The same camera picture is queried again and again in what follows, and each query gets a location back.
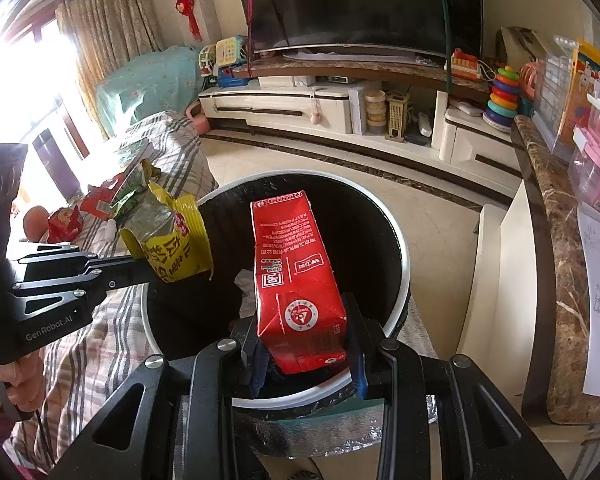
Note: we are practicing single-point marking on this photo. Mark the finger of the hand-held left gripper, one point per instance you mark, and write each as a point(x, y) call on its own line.
point(70, 295)
point(80, 265)

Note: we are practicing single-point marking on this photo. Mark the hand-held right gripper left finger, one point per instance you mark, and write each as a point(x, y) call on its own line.
point(257, 380)

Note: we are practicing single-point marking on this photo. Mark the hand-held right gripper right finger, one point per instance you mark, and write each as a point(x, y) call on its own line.
point(359, 375)

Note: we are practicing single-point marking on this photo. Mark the yellow snack packet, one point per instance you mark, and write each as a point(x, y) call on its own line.
point(180, 245)

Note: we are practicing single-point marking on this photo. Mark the red drink carton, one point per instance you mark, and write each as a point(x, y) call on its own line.
point(295, 270)

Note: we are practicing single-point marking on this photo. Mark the round white-rimmed trash bin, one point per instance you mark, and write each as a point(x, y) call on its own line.
point(365, 240)

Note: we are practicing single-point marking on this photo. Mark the person's left hand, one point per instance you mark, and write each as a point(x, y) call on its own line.
point(15, 385)

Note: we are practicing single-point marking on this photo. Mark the red crumpled wrapper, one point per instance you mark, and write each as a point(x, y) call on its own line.
point(65, 225)

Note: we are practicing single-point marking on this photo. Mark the brown ball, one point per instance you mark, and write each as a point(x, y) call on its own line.
point(34, 222)

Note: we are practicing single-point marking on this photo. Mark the plaid blanket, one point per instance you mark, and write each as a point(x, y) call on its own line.
point(90, 360)

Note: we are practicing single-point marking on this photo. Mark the green crumpled wrapper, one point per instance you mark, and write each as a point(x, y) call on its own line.
point(135, 190)

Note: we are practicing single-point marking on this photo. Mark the teal furniture cover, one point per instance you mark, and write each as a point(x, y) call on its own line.
point(150, 85)

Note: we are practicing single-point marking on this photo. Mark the beige curtain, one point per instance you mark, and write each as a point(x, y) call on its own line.
point(110, 45)

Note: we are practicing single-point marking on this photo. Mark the brown marble counter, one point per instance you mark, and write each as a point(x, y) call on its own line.
point(555, 270)

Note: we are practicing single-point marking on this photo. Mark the small wooden house model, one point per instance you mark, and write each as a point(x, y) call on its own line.
point(398, 117)

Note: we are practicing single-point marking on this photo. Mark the yellow toy phone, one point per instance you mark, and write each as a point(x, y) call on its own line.
point(231, 51)

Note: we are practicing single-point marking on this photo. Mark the stack of small jars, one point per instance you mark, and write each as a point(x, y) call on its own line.
point(375, 110)

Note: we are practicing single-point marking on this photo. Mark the white television cabinet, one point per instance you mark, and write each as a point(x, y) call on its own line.
point(300, 105)

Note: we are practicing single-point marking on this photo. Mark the red hanging knot ornament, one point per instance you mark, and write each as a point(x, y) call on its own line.
point(185, 5)

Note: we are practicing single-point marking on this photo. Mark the rainbow stacking rings toy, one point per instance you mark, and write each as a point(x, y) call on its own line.
point(501, 100)

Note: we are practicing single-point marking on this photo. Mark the pink-lidded clear container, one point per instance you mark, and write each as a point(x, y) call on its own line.
point(597, 170)

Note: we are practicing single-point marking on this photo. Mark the pink toy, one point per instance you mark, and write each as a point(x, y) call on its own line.
point(527, 80)

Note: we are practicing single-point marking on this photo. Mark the clear plastic storage box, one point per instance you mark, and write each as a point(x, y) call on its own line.
point(555, 95)

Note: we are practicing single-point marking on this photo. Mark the colourful printed toy box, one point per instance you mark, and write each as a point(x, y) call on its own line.
point(587, 90)

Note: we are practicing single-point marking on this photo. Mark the black television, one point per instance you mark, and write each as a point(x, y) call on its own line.
point(360, 0)

